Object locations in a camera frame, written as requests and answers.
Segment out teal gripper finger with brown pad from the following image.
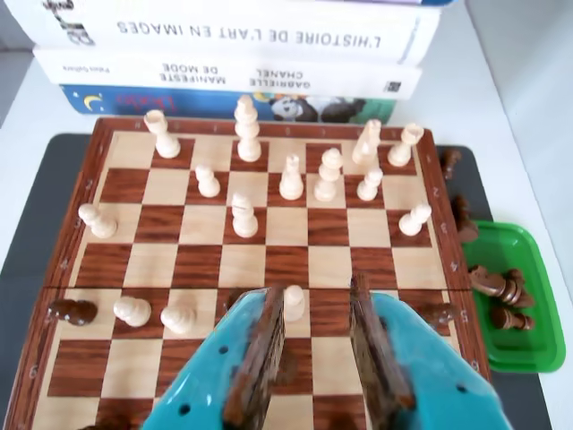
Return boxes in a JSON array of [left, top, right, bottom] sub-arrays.
[[350, 272, 512, 430], [141, 284, 287, 430]]

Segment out light wooden pawn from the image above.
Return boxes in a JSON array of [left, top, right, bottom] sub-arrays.
[[355, 167, 385, 202], [112, 296, 152, 327], [194, 164, 222, 199], [159, 304, 198, 336], [398, 202, 433, 237], [283, 285, 306, 323], [77, 203, 119, 239]]

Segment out dark wooden pawn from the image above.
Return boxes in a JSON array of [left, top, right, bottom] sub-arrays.
[[420, 302, 460, 327], [508, 267, 537, 309], [47, 298, 98, 327], [489, 305, 537, 332], [441, 148, 463, 181]]

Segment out wooden folding chess board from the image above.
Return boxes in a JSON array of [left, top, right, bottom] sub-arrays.
[[6, 116, 493, 430]]

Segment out green plastic tray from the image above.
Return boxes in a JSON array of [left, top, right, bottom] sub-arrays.
[[460, 219, 566, 374]]

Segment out light wooden rook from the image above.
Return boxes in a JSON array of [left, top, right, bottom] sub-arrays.
[[387, 124, 425, 168], [142, 109, 182, 159]]

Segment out light wooden knight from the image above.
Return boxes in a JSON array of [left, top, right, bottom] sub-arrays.
[[351, 118, 383, 166]]

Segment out blue panda children's book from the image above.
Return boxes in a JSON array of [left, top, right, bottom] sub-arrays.
[[59, 83, 398, 125]]

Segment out white Gabrielle Chanel book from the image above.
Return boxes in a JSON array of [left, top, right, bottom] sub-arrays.
[[33, 47, 424, 100]]

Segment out white art history book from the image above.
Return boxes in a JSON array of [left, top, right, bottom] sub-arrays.
[[0, 0, 443, 69]]

